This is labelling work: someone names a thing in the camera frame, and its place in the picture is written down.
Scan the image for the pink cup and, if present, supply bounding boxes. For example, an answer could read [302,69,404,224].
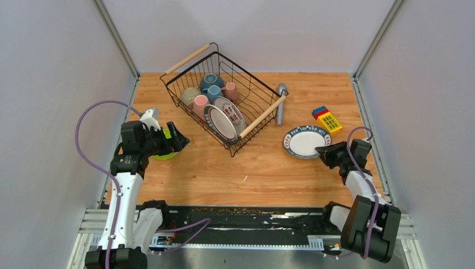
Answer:
[193,95,210,120]

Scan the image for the dark blue ceramic bowl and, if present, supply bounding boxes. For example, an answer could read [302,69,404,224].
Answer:
[200,73,225,90]

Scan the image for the white plate green lettered rim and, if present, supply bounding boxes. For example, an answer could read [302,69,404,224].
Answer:
[282,125,332,159]

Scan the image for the white plate dark striped rim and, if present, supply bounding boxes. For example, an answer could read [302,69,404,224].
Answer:
[204,104,239,145]

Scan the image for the colourful toy brick block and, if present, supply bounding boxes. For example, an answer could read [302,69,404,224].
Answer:
[311,106,343,135]

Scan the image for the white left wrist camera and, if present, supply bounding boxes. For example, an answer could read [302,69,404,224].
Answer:
[140,108,161,130]

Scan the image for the black wire dish rack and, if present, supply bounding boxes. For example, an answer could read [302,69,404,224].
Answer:
[160,42,288,156]

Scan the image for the small mauve cup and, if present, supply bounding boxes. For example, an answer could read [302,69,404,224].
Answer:
[222,82,240,102]

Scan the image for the grey cylindrical handle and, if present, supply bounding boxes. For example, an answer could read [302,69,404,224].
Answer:
[276,83,288,126]

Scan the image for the lime green plate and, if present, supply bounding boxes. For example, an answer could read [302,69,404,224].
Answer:
[151,129,178,160]

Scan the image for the beige ceramic bowl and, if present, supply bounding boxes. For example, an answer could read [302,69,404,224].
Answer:
[180,87,202,109]

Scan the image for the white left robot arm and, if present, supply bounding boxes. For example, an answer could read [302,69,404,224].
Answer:
[85,120,190,268]

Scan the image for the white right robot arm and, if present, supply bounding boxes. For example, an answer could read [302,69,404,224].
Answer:
[316,139,401,263]

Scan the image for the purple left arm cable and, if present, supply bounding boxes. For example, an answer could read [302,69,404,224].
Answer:
[76,100,212,269]

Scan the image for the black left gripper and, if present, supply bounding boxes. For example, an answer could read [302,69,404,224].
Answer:
[140,121,189,157]

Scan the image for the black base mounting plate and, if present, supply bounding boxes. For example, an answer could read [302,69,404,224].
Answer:
[152,206,341,247]

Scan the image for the light blue mug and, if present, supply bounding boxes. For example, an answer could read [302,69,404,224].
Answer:
[202,85,224,104]

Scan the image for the white plate red characters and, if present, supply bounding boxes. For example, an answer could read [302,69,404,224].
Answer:
[213,97,247,135]

